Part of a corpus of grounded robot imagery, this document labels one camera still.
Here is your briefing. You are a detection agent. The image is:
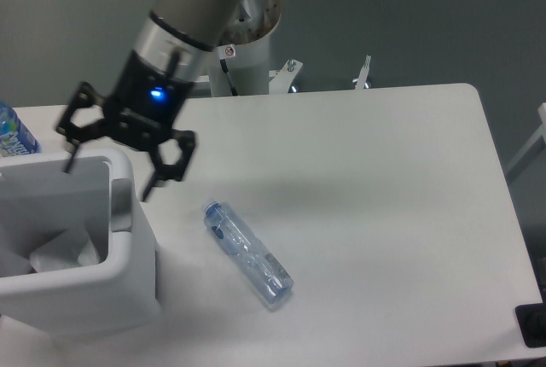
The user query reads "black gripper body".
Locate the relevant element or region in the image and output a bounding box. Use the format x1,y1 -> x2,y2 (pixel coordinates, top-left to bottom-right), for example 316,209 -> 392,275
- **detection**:
104,50 -> 193,151

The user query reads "clear plastic wrapper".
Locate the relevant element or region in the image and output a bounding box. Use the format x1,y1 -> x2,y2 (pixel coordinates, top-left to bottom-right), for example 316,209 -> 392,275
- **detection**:
29,225 -> 101,273

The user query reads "clear plastic bottle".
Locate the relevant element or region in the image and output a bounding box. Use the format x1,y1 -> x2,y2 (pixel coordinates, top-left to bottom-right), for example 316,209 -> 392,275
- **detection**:
202,200 -> 294,312

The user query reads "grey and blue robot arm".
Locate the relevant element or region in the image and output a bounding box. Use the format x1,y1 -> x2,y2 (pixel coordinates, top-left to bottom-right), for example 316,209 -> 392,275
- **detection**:
55,0 -> 240,200

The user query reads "white plastic trash can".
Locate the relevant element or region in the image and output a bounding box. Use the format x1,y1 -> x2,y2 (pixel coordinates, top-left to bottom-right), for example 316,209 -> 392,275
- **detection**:
1,148 -> 161,335

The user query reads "blue labelled drink bottle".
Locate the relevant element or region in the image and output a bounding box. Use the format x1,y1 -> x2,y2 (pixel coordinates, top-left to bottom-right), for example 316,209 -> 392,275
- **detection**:
1,102 -> 41,157

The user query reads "white furniture leg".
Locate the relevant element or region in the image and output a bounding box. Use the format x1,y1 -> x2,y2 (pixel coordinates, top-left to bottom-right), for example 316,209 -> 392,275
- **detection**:
505,102 -> 545,184

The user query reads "black table clamp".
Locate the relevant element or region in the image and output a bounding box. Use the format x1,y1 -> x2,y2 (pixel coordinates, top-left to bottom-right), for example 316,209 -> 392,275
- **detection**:
515,303 -> 545,348

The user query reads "black cable on pedestal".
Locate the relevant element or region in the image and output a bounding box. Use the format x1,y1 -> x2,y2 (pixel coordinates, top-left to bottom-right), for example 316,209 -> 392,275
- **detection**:
219,57 -> 239,97

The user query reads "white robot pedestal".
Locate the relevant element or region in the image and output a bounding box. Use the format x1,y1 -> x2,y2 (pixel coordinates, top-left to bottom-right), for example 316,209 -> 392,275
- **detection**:
207,0 -> 281,97

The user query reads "white pedestal base frame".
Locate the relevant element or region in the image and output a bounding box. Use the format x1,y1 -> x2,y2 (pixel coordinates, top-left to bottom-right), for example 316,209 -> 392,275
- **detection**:
195,55 -> 372,96

